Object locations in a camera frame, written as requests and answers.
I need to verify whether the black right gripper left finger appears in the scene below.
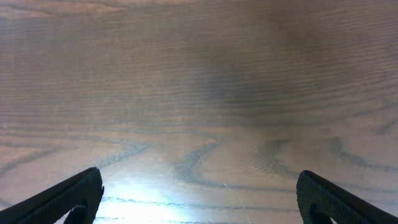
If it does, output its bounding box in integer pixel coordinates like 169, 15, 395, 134
1, 167, 104, 224

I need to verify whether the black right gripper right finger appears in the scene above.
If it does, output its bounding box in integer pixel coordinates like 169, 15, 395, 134
296, 170, 397, 224

